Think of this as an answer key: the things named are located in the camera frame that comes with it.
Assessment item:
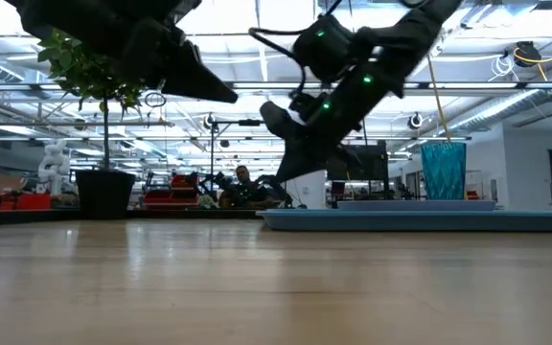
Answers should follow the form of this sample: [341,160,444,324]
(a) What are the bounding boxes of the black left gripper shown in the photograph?
[107,17,240,104]

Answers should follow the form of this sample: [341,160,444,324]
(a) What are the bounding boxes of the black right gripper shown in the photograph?
[259,61,404,184]

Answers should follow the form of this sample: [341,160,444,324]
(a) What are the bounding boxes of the blue plastic tray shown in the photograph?
[255,207,552,234]

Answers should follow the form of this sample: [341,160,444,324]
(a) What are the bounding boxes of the blue translucent plastic cup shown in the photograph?
[419,141,469,202]

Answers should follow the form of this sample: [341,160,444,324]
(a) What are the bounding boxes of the black monitor screen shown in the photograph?
[325,143,390,183]

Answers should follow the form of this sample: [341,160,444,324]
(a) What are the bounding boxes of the person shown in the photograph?
[217,164,278,210]

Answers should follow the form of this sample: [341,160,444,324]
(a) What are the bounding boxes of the green leafy plant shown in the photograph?
[35,28,149,172]

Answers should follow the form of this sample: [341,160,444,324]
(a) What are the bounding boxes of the red storage bins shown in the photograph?
[143,173,200,210]

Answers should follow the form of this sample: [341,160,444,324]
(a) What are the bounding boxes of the black plant pot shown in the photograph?
[74,168,137,221]

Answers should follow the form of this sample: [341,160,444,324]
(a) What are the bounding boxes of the white robot figure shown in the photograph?
[36,138,72,196]

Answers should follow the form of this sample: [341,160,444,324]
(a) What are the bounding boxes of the black right camera cable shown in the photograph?
[248,26,307,98]

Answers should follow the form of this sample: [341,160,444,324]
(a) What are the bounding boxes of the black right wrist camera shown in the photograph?
[292,13,357,83]

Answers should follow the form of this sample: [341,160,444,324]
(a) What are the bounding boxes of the black aluminium table frame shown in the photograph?
[0,207,265,228]

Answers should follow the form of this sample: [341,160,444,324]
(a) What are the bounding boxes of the black ceiling cable reel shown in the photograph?
[512,40,543,69]

